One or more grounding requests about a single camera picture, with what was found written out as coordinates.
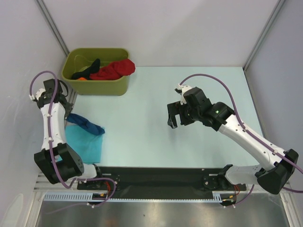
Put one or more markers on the folded turquoise t shirt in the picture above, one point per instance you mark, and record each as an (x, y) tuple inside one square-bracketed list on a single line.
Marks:
[(87, 144)]

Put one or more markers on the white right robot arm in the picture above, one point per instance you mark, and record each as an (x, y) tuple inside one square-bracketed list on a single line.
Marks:
[(275, 165)]

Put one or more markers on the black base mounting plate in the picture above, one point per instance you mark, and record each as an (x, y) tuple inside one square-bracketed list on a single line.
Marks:
[(164, 181)]

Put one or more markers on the aluminium corner post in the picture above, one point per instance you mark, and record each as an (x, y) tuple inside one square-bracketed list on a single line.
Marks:
[(52, 25), (264, 33)]

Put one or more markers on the black garment in bin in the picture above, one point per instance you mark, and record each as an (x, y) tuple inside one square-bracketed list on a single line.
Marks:
[(92, 69)]

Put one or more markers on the right aluminium corner post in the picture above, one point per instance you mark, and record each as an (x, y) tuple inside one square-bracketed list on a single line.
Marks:
[(264, 33)]

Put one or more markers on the navy blue t shirt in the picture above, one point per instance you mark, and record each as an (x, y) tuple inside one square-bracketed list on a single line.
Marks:
[(85, 124)]

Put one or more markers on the aluminium frame rail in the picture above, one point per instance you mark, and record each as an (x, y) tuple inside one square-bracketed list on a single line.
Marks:
[(43, 185)]

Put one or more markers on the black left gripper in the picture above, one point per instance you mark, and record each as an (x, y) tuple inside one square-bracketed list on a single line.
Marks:
[(68, 109)]

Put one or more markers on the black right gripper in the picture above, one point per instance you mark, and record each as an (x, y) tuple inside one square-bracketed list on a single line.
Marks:
[(180, 112)]

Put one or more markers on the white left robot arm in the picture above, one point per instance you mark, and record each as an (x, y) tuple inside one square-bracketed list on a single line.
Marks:
[(56, 156)]

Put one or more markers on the olive green plastic bin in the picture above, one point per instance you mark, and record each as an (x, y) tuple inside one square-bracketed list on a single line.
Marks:
[(81, 58)]

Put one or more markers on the red t shirt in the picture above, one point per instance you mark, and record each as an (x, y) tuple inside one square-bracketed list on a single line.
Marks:
[(114, 71)]

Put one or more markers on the white slotted cable duct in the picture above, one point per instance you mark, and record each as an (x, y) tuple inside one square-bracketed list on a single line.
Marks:
[(97, 197)]

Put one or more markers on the left aluminium corner post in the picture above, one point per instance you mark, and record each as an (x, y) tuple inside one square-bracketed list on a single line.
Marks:
[(52, 25)]

